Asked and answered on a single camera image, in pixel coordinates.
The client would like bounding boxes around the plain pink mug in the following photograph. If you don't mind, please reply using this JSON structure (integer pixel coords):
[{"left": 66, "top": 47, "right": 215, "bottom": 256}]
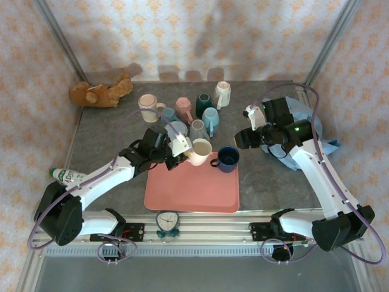
[{"left": 185, "top": 138, "right": 213, "bottom": 167}]

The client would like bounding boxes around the navy blue mug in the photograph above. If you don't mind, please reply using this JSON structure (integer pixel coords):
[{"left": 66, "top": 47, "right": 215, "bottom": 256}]
[{"left": 210, "top": 146, "right": 241, "bottom": 174}]

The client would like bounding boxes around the grey mug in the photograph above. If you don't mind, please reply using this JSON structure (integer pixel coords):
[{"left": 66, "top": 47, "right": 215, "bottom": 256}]
[{"left": 188, "top": 119, "right": 213, "bottom": 141}]

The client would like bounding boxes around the wide pale blue mug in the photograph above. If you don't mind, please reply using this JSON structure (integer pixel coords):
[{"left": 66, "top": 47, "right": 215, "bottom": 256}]
[{"left": 165, "top": 120, "right": 188, "bottom": 137}]

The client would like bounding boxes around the light blue mug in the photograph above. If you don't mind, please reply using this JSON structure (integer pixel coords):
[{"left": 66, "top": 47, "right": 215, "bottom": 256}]
[{"left": 201, "top": 107, "right": 220, "bottom": 138}]

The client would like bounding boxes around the pearlescent mug with gold script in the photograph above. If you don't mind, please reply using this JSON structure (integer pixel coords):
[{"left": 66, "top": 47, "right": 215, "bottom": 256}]
[{"left": 138, "top": 94, "right": 167, "bottom": 123}]

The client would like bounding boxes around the pink faceted mug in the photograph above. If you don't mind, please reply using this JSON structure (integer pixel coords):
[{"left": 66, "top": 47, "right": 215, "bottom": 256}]
[{"left": 174, "top": 97, "right": 195, "bottom": 126}]

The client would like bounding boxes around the dark green faceted mug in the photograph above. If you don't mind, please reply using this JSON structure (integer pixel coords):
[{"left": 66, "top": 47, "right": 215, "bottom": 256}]
[{"left": 194, "top": 93, "right": 217, "bottom": 119}]

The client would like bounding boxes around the white printed mug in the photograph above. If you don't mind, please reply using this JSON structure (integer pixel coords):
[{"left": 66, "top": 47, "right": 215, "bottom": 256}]
[{"left": 213, "top": 81, "right": 232, "bottom": 111}]

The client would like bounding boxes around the teal dotted flower mug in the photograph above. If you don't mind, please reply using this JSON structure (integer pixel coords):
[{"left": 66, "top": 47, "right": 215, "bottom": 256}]
[{"left": 160, "top": 108, "right": 177, "bottom": 125}]

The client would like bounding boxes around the pink plastic tray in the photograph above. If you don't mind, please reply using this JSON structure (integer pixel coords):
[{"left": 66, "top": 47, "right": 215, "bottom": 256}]
[{"left": 143, "top": 151, "right": 241, "bottom": 214}]

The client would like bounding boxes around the light blue shirt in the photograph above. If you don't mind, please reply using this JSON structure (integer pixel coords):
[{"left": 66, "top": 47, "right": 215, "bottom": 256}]
[{"left": 261, "top": 96, "right": 340, "bottom": 173}]

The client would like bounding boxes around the brown teddy bear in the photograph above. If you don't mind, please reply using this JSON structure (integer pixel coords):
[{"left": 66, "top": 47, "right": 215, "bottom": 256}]
[{"left": 69, "top": 72, "right": 134, "bottom": 109}]

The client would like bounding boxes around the teal triangular alarm clock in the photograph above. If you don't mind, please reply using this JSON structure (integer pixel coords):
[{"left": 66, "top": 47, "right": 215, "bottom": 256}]
[{"left": 155, "top": 210, "right": 181, "bottom": 238}]

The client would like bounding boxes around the green white plastic bottle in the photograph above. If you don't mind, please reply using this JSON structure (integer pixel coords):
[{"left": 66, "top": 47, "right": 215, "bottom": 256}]
[{"left": 49, "top": 167, "right": 86, "bottom": 186}]

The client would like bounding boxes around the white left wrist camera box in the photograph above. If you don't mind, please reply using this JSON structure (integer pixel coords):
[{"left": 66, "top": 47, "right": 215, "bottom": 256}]
[{"left": 168, "top": 133, "right": 195, "bottom": 158}]

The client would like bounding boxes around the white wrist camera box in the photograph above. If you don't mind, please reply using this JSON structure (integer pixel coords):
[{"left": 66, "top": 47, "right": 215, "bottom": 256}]
[
  {"left": 168, "top": 133, "right": 195, "bottom": 158},
  {"left": 243, "top": 105, "right": 267, "bottom": 131}
]

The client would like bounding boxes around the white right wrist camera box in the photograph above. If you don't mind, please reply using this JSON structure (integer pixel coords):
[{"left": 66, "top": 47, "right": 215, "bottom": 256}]
[{"left": 243, "top": 105, "right": 267, "bottom": 131}]

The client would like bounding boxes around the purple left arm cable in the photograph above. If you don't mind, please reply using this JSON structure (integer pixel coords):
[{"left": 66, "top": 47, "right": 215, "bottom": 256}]
[{"left": 27, "top": 109, "right": 186, "bottom": 251}]

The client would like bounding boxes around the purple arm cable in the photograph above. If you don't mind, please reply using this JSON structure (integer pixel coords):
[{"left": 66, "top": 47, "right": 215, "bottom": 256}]
[
  {"left": 27, "top": 109, "right": 186, "bottom": 251},
  {"left": 246, "top": 84, "right": 387, "bottom": 265}
]

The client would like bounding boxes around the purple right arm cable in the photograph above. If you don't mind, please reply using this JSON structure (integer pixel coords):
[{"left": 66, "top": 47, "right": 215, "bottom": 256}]
[{"left": 246, "top": 84, "right": 387, "bottom": 265}]

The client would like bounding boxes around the aluminium frame rail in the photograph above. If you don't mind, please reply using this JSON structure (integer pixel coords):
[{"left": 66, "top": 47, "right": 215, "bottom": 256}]
[{"left": 32, "top": 209, "right": 365, "bottom": 247}]

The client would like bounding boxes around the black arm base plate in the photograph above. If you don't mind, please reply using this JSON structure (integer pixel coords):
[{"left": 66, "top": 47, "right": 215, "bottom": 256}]
[
  {"left": 89, "top": 221, "right": 145, "bottom": 243},
  {"left": 249, "top": 221, "right": 308, "bottom": 244}
]

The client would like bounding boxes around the grey slotted cable duct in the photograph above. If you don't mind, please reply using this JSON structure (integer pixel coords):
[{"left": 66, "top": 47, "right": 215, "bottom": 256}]
[{"left": 45, "top": 246, "right": 274, "bottom": 257}]

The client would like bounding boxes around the aluminium frame post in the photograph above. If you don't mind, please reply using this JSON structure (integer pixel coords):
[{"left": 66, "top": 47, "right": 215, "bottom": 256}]
[
  {"left": 32, "top": 0, "right": 91, "bottom": 85},
  {"left": 303, "top": 0, "right": 363, "bottom": 86}
]

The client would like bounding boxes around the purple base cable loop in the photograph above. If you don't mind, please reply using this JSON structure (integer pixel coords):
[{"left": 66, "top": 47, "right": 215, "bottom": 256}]
[
  {"left": 261, "top": 238, "right": 295, "bottom": 264},
  {"left": 97, "top": 237, "right": 138, "bottom": 264}
]

